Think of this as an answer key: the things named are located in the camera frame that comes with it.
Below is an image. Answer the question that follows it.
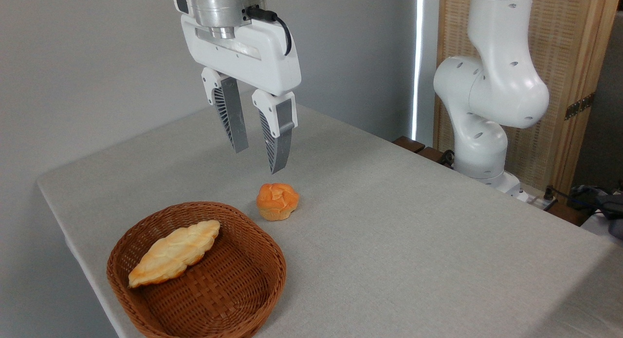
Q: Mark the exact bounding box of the dark grey bag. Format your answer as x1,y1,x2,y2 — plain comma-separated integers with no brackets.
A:
597,194,623,240

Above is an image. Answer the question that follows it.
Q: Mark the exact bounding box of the black power cable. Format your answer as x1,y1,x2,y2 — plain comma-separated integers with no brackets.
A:
543,184,623,217

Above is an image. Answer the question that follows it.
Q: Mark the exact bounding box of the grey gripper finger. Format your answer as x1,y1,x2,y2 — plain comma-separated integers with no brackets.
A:
252,89,298,175
202,67,249,154

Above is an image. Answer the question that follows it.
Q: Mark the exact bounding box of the dark brown wooden slat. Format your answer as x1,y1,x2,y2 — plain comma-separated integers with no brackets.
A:
418,147,454,169
545,202,590,227
392,136,426,154

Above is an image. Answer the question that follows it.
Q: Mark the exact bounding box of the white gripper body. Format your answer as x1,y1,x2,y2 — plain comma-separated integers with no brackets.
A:
181,14,302,97

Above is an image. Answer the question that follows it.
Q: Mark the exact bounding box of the metal screen hinge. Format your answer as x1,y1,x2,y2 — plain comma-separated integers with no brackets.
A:
565,92,595,121

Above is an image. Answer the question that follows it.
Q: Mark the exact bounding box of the round orange bread roll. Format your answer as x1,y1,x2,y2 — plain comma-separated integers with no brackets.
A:
257,183,300,221

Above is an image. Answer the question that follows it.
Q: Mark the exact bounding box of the long pale bread loaf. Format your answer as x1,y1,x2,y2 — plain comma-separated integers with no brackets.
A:
128,220,221,288

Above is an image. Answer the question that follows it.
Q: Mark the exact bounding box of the wooden rattan folding screen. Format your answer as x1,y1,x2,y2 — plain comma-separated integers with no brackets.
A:
433,0,623,197

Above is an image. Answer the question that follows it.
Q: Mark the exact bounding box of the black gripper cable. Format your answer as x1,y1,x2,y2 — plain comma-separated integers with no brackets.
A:
245,6,293,57

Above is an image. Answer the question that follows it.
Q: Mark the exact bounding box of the brown woven wicker basket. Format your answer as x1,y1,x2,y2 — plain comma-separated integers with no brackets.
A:
106,201,287,338

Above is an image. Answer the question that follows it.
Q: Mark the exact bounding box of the grey tablecloth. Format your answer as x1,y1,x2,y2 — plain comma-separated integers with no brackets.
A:
37,90,623,338

